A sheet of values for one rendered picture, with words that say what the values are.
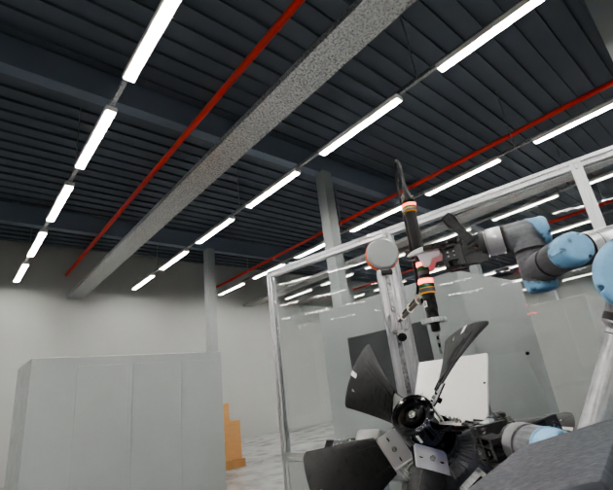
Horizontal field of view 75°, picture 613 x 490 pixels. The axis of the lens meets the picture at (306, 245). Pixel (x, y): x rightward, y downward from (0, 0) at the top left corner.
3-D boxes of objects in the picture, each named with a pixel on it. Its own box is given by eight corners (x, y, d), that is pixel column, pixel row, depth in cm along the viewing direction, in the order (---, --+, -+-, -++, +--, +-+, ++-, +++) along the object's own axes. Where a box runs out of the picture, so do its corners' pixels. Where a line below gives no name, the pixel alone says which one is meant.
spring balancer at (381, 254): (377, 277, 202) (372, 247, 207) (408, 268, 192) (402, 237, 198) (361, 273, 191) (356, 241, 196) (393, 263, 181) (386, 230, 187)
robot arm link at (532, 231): (555, 240, 99) (544, 209, 102) (506, 252, 104) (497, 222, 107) (554, 248, 106) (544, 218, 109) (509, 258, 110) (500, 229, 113)
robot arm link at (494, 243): (497, 222, 107) (500, 230, 114) (479, 227, 109) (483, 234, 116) (505, 249, 104) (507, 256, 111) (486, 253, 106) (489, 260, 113)
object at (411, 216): (417, 280, 118) (404, 216, 125) (429, 279, 118) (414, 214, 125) (419, 277, 115) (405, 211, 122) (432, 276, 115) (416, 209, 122)
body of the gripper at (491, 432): (465, 423, 86) (486, 428, 74) (504, 413, 86) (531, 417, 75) (479, 462, 83) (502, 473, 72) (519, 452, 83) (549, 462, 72)
